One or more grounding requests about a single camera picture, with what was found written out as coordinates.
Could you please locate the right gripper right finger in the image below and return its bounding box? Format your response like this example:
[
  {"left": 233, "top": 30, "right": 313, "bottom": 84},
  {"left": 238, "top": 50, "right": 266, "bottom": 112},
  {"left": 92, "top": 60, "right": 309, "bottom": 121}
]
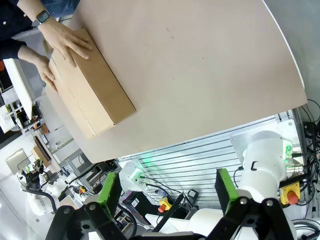
[{"left": 204, "top": 167, "right": 298, "bottom": 240}]

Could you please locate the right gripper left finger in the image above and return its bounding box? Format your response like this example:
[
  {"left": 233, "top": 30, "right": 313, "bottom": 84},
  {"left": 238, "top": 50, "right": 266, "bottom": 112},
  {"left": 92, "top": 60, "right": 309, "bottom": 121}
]
[{"left": 46, "top": 171, "right": 137, "bottom": 240}]

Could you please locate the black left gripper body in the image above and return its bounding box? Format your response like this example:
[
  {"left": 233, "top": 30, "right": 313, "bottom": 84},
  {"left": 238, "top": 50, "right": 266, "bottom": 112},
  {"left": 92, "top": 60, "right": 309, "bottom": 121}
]
[{"left": 22, "top": 170, "right": 43, "bottom": 190}]

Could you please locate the brown cardboard box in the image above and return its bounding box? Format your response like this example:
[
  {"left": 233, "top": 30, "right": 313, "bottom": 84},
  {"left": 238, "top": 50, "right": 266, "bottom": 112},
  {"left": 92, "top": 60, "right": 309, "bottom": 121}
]
[{"left": 48, "top": 27, "right": 137, "bottom": 140}]

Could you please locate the person's right forearm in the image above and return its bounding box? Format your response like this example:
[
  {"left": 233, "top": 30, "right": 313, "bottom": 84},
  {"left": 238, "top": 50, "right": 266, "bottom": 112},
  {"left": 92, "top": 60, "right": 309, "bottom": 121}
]
[{"left": 17, "top": 44, "right": 45, "bottom": 66}]

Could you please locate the person's left forearm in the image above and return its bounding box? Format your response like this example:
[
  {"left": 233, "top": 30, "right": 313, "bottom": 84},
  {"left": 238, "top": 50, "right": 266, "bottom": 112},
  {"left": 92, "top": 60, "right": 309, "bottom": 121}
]
[{"left": 16, "top": 0, "right": 48, "bottom": 22}]

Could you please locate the person's right hand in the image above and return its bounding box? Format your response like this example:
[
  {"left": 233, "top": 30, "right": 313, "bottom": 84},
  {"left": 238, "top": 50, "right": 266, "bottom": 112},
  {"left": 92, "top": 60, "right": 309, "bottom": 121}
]
[{"left": 37, "top": 56, "right": 59, "bottom": 93}]

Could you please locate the person's left hand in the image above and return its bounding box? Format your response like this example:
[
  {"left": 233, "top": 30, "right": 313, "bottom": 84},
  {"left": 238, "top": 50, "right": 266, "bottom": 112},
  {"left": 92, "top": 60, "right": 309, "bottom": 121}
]
[{"left": 37, "top": 16, "right": 93, "bottom": 68}]

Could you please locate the yellow emergency stop button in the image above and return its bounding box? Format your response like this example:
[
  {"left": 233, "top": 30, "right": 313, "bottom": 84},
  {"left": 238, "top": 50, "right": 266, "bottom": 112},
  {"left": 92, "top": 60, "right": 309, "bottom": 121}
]
[
  {"left": 158, "top": 196, "right": 174, "bottom": 214},
  {"left": 279, "top": 181, "right": 301, "bottom": 205}
]

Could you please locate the black stand strut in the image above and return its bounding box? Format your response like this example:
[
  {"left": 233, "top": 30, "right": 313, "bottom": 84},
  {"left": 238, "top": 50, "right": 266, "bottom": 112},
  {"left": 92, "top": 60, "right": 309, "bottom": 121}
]
[{"left": 151, "top": 192, "right": 201, "bottom": 234}]

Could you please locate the white side table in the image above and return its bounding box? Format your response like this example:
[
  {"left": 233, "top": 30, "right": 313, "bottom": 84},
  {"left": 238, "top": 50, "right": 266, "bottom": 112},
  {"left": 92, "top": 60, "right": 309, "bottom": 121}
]
[{"left": 1, "top": 57, "right": 34, "bottom": 121}]

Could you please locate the person in black sweater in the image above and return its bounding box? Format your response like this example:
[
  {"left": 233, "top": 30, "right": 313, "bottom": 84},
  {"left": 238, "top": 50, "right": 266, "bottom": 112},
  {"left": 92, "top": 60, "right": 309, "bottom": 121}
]
[{"left": 0, "top": 0, "right": 81, "bottom": 61}]

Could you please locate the grey smartwatch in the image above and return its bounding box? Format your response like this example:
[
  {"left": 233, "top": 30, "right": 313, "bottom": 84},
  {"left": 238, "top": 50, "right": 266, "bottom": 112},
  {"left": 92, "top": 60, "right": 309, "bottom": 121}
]
[{"left": 34, "top": 9, "right": 52, "bottom": 25}]

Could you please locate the black braided cable sleeve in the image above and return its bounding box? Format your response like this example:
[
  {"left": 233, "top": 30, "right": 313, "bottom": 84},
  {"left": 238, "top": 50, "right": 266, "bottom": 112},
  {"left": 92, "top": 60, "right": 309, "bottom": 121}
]
[{"left": 22, "top": 187, "right": 60, "bottom": 214}]

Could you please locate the aluminium slotted base frame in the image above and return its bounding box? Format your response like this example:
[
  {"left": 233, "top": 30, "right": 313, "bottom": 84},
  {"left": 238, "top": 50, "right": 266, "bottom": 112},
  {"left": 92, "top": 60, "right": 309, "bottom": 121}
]
[{"left": 116, "top": 109, "right": 305, "bottom": 211}]

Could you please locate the black cable bundle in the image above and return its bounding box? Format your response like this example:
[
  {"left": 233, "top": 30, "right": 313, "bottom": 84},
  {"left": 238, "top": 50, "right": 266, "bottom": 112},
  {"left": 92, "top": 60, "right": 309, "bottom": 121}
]
[{"left": 297, "top": 99, "right": 320, "bottom": 209}]

